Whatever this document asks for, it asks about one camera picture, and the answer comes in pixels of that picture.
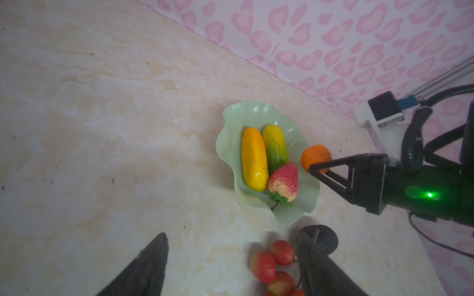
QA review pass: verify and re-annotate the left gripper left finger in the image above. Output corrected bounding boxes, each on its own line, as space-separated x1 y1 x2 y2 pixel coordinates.
98 233 169 296

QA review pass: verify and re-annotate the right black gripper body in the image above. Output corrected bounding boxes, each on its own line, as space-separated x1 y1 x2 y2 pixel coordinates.
353 154 474 226

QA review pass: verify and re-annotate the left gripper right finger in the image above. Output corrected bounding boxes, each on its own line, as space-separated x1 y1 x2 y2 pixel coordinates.
296 233 367 296

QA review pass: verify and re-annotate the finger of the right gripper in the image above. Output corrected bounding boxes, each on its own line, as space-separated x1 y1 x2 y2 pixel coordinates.
309 155 356 205

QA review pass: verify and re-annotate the orange fake tangerine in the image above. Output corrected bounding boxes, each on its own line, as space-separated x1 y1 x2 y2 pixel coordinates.
301 145 333 173

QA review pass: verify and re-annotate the yellow green fake mango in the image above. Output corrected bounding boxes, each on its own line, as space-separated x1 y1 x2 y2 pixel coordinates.
262 125 288 176

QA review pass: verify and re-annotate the yellow fake fruit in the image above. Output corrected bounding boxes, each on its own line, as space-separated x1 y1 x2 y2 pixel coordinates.
241 127 270 192

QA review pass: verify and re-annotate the light green scalloped fruit bowl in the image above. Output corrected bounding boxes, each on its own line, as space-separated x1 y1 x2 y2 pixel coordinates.
216 101 320 225

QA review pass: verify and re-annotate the right black corrugated cable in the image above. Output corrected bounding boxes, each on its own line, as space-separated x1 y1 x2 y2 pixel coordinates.
400 84 474 171

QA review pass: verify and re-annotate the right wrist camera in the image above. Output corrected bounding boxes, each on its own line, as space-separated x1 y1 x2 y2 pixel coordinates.
353 91 420 167

